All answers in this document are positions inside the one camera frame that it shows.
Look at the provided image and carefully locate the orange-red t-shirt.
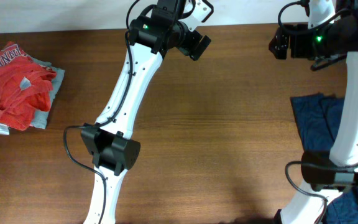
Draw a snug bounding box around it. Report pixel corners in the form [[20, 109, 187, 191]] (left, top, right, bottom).
[[0, 42, 57, 131]]

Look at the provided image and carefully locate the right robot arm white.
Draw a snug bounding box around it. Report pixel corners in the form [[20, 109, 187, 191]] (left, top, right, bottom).
[[268, 1, 358, 223]]

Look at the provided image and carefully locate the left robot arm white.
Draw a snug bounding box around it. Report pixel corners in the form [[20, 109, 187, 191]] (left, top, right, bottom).
[[81, 0, 214, 223]]

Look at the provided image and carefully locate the navy blue garment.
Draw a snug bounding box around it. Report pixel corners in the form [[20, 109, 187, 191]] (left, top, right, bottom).
[[290, 93, 358, 224]]

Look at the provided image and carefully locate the folded light blue t-shirt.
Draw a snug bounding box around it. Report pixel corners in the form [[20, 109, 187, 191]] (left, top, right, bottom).
[[30, 57, 65, 129]]

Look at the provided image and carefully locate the folded red printed t-shirt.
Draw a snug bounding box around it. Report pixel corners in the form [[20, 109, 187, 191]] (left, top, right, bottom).
[[0, 123, 32, 136]]

